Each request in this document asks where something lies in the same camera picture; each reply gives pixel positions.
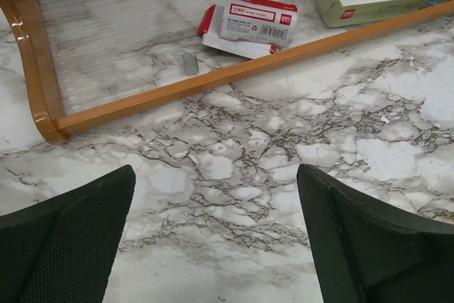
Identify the grey staple strip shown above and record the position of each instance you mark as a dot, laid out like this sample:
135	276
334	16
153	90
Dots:
190	65

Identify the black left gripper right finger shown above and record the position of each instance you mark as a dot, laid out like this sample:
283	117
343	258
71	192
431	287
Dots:
366	250

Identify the orange wooden shelf rack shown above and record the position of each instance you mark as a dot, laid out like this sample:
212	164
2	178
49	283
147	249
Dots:
26	21

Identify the red white staple box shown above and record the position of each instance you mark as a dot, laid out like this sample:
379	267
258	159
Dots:
248	28

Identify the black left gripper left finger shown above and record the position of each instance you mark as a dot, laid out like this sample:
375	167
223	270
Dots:
63	249

